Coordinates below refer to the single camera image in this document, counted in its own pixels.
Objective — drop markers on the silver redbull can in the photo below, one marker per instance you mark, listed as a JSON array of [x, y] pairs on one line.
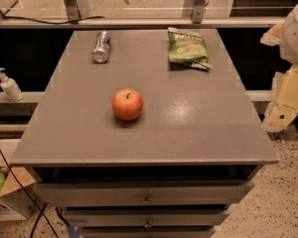
[[101, 49]]

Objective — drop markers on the green jalapeno chip bag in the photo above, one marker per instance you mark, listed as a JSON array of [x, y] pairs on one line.
[[188, 49]]

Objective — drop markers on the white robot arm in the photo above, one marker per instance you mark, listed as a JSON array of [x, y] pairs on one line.
[[284, 35]]

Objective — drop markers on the red apple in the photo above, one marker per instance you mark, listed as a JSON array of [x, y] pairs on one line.
[[127, 104]]

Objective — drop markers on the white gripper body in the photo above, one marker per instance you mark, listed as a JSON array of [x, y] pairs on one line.
[[297, 39]]

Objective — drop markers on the white pump sanitizer bottle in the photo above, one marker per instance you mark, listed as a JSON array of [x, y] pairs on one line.
[[10, 87]]

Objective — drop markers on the grey metal frame rail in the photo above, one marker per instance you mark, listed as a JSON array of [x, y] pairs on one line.
[[133, 14]]

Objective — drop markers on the grey drawer cabinet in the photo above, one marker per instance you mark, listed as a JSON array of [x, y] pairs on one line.
[[171, 173]]

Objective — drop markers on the cardboard box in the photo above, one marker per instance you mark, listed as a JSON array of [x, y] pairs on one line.
[[16, 196]]

